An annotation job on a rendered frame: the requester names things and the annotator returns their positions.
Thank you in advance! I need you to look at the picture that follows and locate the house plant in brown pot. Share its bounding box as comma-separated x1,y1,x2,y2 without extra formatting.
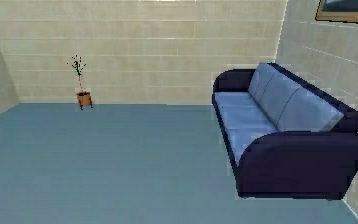
66,54,95,111

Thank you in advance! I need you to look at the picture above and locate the dark blue sofa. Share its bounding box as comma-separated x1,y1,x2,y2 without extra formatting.
211,61,358,201

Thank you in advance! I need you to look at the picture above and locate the framed wall picture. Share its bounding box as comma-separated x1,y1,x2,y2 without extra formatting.
315,0,358,25

